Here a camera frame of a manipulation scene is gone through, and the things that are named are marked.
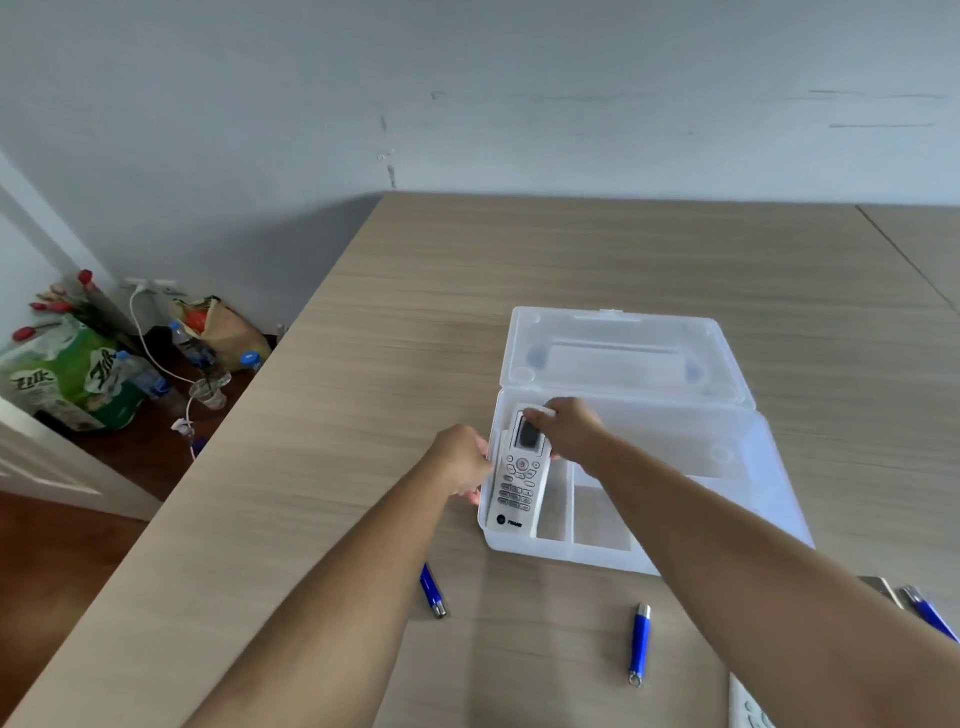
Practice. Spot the short blue lighter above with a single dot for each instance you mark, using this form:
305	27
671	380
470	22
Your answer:
432	589

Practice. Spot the red tulip bouquet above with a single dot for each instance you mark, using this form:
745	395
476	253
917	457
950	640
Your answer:
64	304

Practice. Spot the blue pen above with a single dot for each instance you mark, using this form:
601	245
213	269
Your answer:
928	613

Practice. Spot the white remote control with screen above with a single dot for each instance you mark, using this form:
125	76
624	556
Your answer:
519	480

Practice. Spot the clear plastic cup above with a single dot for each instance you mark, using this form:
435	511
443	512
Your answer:
208	394

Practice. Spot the person's left fingers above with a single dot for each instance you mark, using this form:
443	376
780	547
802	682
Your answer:
480	465

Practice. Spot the green tissue pack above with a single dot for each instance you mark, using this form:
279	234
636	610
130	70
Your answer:
64	375

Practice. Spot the clear plastic storage box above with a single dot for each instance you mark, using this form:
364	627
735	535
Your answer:
675	420

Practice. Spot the grey flat device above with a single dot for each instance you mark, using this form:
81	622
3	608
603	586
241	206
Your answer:
882	590

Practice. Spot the white door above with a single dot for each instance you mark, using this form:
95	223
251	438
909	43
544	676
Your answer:
52	465

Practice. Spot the person's right hand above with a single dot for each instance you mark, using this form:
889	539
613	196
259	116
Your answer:
574	431

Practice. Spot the person's left hand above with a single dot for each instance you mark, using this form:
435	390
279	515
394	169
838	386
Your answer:
459	459

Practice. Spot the person's right fingers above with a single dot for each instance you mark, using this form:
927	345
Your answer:
541	418

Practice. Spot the clear water bottle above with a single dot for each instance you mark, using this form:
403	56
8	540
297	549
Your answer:
142	375
187	345
251	361

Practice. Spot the white power strip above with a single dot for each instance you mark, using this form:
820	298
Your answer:
152	285

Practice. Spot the person's right forearm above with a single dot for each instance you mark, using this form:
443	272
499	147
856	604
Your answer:
757	592

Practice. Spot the person's left forearm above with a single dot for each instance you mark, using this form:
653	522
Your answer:
330	615

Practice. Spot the brown paper bag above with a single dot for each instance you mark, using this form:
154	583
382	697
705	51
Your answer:
225	330

